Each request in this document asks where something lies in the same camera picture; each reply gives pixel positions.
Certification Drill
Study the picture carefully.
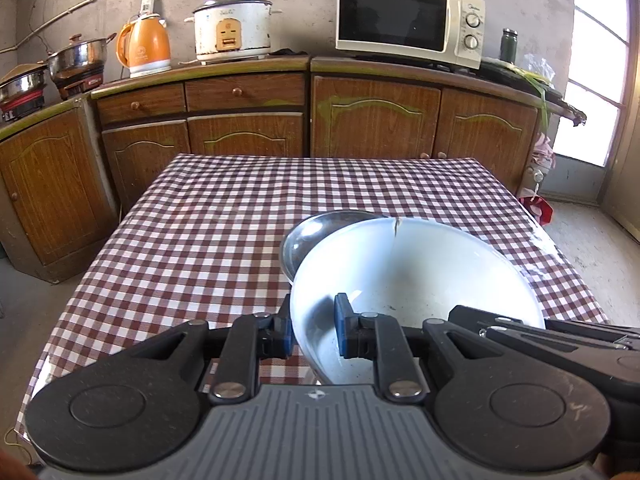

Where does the red bag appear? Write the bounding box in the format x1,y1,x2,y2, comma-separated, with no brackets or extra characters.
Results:
518,195,553,226

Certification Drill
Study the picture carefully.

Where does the white rice cooker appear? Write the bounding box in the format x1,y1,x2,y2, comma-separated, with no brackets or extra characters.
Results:
184,0,273,64

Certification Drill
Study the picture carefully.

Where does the cream microwave oven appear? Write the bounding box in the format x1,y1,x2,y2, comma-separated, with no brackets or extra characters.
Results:
335,0,485,70

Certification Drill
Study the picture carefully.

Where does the steel pot with lid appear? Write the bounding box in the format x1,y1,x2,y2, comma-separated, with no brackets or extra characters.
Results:
47,32,116,81

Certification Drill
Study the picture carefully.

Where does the green leek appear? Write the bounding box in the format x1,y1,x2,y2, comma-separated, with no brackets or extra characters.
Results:
500,61,550,133

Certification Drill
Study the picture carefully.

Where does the steel pot on stove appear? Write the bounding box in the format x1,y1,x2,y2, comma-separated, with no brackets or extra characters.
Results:
0,63,48,104

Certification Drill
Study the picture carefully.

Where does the clear plastic bag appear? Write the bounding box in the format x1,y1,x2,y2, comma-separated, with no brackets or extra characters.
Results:
523,53,555,84

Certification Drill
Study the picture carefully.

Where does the brown wooden cabinet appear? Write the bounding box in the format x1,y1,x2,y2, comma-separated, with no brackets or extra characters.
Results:
1,55,582,284

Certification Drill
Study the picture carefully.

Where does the red white checkered tablecloth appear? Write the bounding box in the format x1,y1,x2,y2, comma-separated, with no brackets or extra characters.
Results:
27,154,605,396

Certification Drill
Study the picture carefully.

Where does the orange electric kettle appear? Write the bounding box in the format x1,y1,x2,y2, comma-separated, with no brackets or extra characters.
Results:
115,13,171,78

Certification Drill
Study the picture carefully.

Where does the blue patterned small bowl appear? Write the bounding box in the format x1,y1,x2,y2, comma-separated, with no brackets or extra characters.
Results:
290,218,544,385

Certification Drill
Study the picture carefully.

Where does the pink cloth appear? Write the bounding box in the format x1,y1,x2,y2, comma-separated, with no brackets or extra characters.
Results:
532,132,555,171

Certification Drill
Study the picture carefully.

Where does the medium steel plate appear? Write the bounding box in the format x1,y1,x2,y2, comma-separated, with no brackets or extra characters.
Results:
279,209,382,285

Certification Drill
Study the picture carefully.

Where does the dark green thermos bottle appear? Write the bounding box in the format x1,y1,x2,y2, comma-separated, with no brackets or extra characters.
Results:
499,28,518,64

